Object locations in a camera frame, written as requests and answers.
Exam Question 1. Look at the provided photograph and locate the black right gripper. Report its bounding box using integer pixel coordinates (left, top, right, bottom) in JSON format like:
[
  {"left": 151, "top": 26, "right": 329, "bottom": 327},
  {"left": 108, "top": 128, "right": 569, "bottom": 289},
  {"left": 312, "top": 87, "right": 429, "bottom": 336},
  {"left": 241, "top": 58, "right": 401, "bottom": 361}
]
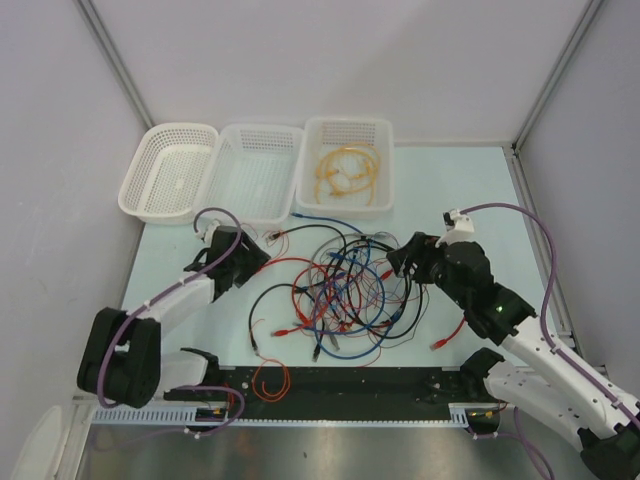
[{"left": 385, "top": 232, "right": 469, "bottom": 308}]

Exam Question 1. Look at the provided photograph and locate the short black ethernet cable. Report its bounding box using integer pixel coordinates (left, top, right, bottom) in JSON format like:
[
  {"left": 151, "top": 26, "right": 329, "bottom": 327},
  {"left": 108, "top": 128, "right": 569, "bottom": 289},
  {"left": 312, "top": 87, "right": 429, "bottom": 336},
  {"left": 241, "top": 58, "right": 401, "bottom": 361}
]
[{"left": 267, "top": 223, "right": 351, "bottom": 246}]

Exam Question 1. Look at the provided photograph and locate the orange thin wire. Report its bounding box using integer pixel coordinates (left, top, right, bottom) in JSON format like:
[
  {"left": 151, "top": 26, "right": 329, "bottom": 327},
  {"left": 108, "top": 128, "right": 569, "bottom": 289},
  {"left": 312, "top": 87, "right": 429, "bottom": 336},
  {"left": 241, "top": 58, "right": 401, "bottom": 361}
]
[
  {"left": 242, "top": 223, "right": 290, "bottom": 260},
  {"left": 253, "top": 355, "right": 292, "bottom": 404}
]

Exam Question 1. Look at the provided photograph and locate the red ethernet cable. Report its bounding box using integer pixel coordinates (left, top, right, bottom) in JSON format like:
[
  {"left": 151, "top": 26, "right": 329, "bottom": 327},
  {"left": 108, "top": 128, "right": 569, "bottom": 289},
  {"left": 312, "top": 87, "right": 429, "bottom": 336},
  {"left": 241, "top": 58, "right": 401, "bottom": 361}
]
[
  {"left": 259, "top": 257, "right": 351, "bottom": 337},
  {"left": 429, "top": 319, "right": 466, "bottom": 351}
]

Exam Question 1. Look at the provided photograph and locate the blue ethernet cable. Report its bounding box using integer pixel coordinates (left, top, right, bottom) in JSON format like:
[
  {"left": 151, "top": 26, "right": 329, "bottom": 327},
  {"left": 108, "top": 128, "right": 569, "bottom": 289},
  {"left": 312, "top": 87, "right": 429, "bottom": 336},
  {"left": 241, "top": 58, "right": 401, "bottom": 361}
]
[{"left": 309, "top": 249, "right": 401, "bottom": 362}]

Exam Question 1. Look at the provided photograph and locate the thin yellow wire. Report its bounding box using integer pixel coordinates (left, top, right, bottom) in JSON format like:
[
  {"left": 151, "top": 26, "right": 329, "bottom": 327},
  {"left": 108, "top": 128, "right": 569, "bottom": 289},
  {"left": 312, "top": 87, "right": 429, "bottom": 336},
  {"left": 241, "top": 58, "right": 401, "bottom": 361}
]
[{"left": 312, "top": 142, "right": 384, "bottom": 207}]

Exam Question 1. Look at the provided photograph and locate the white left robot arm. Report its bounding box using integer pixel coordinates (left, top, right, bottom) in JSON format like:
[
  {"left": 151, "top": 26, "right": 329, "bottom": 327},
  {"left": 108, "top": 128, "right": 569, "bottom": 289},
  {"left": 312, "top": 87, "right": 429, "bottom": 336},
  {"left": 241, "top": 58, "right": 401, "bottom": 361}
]
[{"left": 76, "top": 226, "right": 271, "bottom": 408}]

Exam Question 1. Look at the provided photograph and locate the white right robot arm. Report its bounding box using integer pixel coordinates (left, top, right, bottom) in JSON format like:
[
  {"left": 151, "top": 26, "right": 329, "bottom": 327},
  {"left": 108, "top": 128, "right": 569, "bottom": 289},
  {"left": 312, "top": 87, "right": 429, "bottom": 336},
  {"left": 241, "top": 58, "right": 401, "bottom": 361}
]
[{"left": 387, "top": 232, "right": 639, "bottom": 479}]

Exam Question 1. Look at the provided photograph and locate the clear middle plastic basket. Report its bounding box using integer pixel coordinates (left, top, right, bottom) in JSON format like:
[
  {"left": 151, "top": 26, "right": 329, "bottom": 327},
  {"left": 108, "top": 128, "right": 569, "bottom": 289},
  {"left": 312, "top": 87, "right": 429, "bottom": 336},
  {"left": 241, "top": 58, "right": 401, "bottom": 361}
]
[{"left": 193, "top": 123, "right": 303, "bottom": 228}]

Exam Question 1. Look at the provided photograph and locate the clear plastic basket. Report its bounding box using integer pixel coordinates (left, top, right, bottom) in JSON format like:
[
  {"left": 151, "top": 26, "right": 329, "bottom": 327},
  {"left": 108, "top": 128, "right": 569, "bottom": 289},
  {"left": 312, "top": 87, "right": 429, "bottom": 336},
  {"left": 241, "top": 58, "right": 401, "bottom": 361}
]
[
  {"left": 295, "top": 116, "right": 395, "bottom": 220},
  {"left": 193, "top": 123, "right": 303, "bottom": 228}
]

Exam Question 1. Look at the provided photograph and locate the cream perforated plastic basket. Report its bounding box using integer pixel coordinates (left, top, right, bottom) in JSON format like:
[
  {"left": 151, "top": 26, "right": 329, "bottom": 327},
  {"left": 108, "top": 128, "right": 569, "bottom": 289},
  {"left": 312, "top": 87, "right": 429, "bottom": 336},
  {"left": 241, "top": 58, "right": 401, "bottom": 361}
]
[{"left": 117, "top": 122, "right": 219, "bottom": 225}]

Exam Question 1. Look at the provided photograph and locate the clear right plastic basket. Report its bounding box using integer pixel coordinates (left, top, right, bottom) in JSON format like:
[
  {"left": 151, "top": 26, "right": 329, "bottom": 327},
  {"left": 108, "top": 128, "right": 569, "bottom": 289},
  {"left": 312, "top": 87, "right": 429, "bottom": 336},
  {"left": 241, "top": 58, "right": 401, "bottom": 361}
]
[{"left": 295, "top": 116, "right": 395, "bottom": 220}]

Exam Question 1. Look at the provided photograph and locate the thin red wire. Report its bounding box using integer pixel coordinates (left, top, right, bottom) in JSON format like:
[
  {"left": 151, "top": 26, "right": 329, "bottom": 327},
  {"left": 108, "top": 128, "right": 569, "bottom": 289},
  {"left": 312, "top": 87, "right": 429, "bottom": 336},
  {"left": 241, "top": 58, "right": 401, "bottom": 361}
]
[{"left": 292, "top": 234, "right": 426, "bottom": 369}]

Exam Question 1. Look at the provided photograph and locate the thin brown wire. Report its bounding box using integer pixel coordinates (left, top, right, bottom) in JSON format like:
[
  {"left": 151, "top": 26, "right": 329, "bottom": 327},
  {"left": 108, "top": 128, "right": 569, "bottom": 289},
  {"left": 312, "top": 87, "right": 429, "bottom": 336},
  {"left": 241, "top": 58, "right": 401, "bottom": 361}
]
[{"left": 369, "top": 279, "right": 426, "bottom": 346}]

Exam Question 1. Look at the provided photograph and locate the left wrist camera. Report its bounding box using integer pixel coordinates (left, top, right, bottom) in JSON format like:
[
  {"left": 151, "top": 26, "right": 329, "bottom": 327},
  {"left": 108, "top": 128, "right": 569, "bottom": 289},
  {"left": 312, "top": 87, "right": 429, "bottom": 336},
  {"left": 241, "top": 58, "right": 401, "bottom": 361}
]
[{"left": 195, "top": 220, "right": 221, "bottom": 244}]

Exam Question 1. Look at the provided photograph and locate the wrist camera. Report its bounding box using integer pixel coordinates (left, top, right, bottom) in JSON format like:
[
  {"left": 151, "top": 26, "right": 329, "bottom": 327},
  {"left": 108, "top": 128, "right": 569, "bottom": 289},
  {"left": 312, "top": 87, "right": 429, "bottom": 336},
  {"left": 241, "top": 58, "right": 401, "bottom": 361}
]
[
  {"left": 435, "top": 209, "right": 475, "bottom": 248},
  {"left": 195, "top": 220, "right": 221, "bottom": 244}
]

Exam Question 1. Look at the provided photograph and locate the long black cable loop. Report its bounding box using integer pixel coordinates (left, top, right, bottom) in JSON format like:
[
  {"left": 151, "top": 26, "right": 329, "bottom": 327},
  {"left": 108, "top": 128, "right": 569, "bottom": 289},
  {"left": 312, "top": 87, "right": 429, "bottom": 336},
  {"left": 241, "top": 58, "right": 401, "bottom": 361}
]
[{"left": 344, "top": 237, "right": 426, "bottom": 341}]

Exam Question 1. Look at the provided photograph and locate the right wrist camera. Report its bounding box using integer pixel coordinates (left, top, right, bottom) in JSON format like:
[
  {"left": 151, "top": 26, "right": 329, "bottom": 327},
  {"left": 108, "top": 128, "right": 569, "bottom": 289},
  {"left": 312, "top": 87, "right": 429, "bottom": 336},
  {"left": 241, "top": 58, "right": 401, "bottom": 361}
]
[{"left": 435, "top": 209, "right": 475, "bottom": 248}]

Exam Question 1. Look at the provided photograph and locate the thin blue wire top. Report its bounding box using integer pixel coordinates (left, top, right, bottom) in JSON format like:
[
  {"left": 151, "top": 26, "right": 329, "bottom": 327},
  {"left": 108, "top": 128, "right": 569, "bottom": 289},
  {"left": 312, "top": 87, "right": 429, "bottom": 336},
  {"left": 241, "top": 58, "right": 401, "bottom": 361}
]
[{"left": 288, "top": 212, "right": 369, "bottom": 237}]

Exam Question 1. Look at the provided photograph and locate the black ethernet cable left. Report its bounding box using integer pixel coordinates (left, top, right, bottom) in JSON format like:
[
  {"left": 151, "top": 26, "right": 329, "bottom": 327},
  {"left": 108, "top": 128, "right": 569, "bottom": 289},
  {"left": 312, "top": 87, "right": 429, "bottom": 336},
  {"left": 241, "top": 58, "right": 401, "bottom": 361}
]
[{"left": 248, "top": 283, "right": 301, "bottom": 357}]

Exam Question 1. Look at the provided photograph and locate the orange thin wire front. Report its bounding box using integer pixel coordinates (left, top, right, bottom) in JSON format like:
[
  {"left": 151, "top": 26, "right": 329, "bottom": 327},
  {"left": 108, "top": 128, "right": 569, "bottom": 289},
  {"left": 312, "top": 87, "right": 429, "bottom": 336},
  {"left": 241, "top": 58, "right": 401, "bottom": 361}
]
[{"left": 253, "top": 355, "right": 292, "bottom": 404}]

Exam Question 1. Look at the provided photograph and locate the black mounting base plate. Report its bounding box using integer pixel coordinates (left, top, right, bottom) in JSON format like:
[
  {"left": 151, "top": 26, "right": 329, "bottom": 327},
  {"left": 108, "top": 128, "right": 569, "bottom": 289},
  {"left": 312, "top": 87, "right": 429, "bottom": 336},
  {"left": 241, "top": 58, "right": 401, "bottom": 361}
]
[{"left": 164, "top": 364, "right": 501, "bottom": 422}]

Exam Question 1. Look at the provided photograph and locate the white slotted cable duct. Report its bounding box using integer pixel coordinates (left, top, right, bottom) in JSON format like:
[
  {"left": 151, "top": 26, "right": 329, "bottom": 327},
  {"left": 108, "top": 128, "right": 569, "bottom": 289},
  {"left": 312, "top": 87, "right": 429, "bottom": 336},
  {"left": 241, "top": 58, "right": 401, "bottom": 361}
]
[{"left": 94, "top": 405, "right": 241, "bottom": 426}]

